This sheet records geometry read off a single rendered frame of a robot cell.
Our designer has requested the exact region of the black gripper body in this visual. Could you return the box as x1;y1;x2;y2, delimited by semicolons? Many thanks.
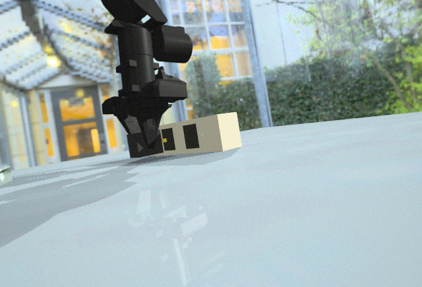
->
102;55;188;114

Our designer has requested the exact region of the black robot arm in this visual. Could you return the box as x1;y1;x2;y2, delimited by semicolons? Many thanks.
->
100;0;193;63

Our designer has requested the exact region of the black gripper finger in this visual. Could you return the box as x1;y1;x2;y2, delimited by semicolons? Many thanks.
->
133;104;172;149
113;111;141;135

